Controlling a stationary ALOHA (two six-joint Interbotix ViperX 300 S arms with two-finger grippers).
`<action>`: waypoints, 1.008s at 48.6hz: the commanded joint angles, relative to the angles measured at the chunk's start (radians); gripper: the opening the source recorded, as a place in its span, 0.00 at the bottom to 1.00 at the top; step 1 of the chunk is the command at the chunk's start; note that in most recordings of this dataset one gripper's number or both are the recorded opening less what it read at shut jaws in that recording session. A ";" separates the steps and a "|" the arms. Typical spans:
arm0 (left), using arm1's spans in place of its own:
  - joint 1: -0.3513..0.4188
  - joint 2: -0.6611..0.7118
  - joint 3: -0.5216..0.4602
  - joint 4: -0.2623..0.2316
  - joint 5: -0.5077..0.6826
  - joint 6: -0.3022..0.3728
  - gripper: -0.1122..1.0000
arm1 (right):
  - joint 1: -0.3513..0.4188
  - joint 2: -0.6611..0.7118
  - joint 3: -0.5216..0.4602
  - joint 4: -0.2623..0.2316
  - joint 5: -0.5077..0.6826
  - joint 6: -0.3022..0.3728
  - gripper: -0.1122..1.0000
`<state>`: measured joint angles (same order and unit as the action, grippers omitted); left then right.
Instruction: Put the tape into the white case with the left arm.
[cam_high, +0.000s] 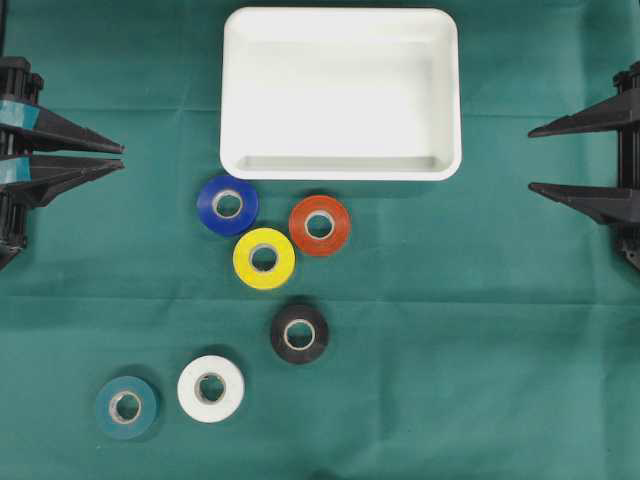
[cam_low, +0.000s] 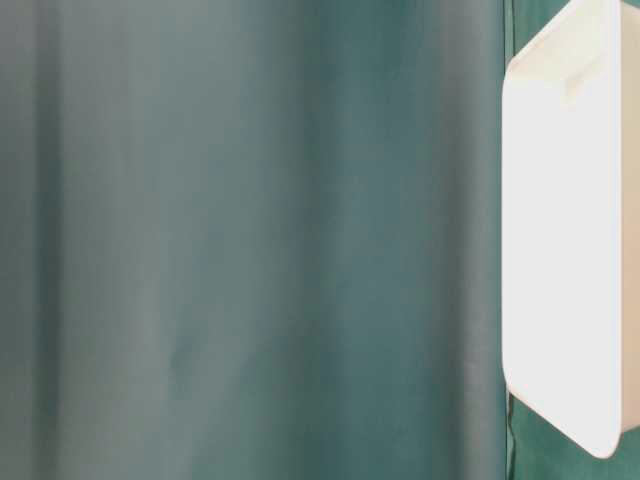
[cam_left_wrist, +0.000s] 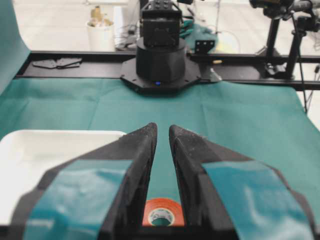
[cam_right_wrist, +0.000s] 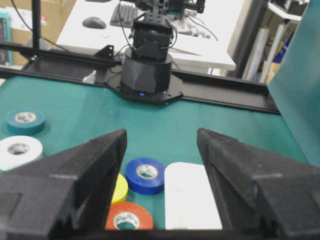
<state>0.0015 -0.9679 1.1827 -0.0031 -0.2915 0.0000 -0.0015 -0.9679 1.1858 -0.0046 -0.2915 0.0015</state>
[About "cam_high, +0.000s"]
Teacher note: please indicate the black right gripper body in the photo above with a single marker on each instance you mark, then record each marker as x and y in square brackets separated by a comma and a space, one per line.
[627, 83]

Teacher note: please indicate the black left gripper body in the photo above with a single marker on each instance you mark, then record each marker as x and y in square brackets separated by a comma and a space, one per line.
[20, 89]

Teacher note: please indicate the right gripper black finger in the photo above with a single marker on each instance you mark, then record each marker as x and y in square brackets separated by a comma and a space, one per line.
[608, 206]
[614, 113]

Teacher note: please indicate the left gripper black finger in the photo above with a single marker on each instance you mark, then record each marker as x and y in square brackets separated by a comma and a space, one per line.
[37, 180]
[45, 130]

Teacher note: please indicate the blue tape roll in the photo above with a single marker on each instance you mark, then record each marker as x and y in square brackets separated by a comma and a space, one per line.
[227, 206]

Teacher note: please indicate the yellow tape roll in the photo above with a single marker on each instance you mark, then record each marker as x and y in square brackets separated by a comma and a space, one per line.
[264, 259]

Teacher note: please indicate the white tape roll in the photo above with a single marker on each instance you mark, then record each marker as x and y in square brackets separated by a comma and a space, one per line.
[210, 389]

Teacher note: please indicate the black tape roll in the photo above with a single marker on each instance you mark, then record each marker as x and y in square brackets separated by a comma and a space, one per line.
[299, 334]

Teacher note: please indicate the teal tape roll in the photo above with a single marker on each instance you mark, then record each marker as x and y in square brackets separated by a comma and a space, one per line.
[126, 407]

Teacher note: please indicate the white rectangular plastic case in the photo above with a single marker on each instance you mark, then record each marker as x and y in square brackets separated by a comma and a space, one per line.
[318, 93]

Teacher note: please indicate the red tape roll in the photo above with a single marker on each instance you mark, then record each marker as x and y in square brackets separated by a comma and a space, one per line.
[319, 225]

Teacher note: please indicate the green table cloth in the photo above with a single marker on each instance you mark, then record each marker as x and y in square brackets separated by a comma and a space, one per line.
[476, 329]

